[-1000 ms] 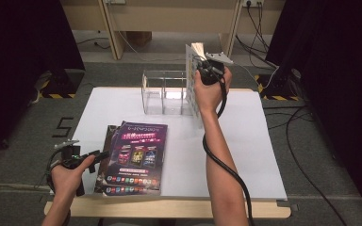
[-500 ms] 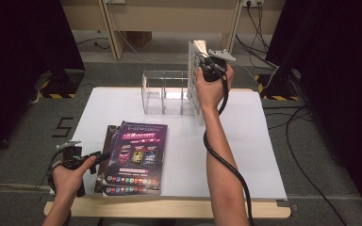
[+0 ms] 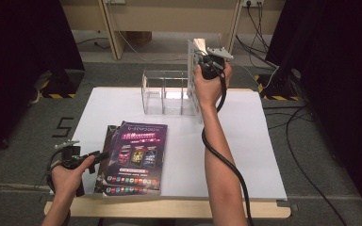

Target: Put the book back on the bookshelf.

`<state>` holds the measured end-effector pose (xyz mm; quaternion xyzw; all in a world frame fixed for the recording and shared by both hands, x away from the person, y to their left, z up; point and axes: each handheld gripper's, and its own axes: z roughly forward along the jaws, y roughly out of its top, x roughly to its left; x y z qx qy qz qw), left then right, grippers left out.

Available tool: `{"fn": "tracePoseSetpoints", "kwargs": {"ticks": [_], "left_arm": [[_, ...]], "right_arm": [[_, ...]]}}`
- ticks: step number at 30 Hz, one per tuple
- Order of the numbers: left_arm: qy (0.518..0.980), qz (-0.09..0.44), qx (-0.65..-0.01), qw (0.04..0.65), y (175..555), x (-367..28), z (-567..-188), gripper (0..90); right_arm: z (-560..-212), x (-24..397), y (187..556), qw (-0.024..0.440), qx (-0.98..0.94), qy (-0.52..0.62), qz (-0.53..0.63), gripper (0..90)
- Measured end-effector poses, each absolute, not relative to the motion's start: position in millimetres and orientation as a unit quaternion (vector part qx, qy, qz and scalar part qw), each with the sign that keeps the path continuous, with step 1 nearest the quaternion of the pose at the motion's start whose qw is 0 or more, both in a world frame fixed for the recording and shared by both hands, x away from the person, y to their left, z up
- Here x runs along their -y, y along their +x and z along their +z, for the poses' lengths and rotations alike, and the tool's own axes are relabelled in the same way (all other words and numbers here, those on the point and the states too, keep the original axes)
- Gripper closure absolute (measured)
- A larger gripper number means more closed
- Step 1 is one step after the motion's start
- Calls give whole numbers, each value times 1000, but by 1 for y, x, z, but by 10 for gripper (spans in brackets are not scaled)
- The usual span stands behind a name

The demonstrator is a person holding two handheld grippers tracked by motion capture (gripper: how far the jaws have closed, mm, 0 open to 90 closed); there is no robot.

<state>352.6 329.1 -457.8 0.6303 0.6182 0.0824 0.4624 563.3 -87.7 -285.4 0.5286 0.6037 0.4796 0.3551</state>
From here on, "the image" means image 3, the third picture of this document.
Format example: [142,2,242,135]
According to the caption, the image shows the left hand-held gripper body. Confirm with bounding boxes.
[55,140,87,170]

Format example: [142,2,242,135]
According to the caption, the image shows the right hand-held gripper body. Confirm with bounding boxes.
[199,46,235,80]

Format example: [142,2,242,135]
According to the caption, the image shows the black and red magazine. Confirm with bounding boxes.
[93,124,122,194]

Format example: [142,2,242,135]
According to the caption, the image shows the white book with picture grid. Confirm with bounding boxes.
[187,38,216,125]

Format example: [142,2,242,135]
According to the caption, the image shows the purple magazine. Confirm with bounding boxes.
[102,121,169,197]

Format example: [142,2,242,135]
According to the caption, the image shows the clear acrylic book rack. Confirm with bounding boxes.
[140,69,202,117]

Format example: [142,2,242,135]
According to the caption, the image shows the person's left hand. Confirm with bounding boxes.
[50,154,97,198]

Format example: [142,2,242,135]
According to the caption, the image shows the person's right hand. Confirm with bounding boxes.
[193,62,234,109]

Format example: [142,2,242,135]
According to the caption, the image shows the beige desk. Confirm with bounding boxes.
[59,0,287,62]

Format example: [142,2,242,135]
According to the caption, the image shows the brown box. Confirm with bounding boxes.
[126,31,154,45]

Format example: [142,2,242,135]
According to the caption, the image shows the hazard-striped stand base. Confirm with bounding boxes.
[254,73,301,102]
[39,69,86,100]

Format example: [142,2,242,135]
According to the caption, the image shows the black curtain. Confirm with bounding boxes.
[0,0,86,166]
[265,0,362,218]

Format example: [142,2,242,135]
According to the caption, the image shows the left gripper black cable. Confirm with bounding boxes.
[45,148,64,193]

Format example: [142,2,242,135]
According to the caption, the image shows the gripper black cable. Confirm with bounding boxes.
[201,70,255,226]
[45,148,64,193]

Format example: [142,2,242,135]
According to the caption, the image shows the black socket cables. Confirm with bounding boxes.
[235,3,279,70]

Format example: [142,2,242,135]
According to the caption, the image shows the white wall socket with plugs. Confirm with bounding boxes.
[241,0,265,8]

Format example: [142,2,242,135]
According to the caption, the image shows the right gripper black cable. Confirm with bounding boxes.
[201,70,255,226]

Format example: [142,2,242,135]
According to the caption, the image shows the thin black floor cable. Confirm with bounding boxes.
[76,37,111,50]

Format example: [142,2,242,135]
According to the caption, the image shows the long black floor cable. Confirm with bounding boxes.
[263,105,348,226]

